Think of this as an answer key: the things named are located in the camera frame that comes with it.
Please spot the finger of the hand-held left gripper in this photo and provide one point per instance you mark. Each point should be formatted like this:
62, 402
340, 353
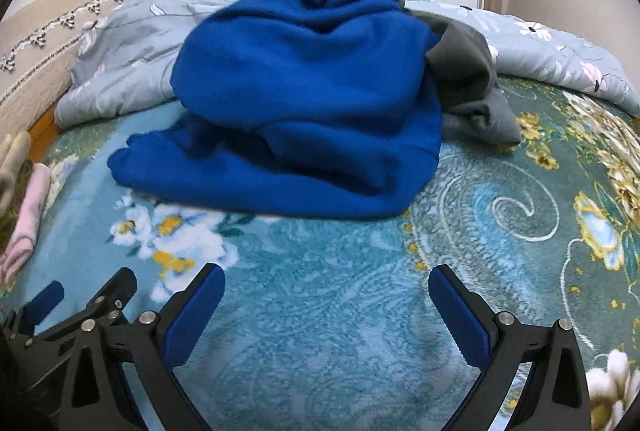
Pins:
47, 303
117, 288

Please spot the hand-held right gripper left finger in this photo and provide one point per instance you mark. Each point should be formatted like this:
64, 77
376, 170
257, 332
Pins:
195, 321

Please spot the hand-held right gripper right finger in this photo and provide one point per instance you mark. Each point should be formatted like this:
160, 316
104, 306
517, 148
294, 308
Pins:
460, 321

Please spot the blue sweater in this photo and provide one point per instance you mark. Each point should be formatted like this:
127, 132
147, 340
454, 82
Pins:
300, 86

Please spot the folded olive garment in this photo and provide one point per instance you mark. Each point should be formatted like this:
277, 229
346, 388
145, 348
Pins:
11, 223

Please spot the folded pink garment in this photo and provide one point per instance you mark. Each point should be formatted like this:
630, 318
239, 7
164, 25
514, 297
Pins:
30, 211

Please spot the teal floral blanket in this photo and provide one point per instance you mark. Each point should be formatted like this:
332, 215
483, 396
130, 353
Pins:
325, 286

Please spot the folded beige sweater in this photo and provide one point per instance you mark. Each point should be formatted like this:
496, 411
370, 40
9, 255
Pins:
12, 161

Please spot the light blue floral quilt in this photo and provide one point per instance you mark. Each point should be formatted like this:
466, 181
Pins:
135, 61

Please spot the dark grey garment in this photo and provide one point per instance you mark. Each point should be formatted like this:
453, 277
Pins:
465, 61

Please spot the beige quilted headboard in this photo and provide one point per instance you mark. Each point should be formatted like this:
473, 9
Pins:
50, 16

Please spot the wooden bed frame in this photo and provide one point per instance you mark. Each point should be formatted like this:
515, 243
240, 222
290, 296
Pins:
42, 131

